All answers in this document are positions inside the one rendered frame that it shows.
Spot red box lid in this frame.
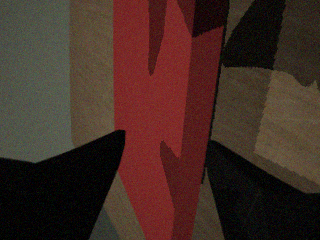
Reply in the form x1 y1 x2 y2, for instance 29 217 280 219
113 0 227 240

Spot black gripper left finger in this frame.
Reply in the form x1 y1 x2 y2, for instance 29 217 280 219
0 130 125 240

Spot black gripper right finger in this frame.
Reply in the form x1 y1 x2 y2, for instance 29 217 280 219
206 140 320 240

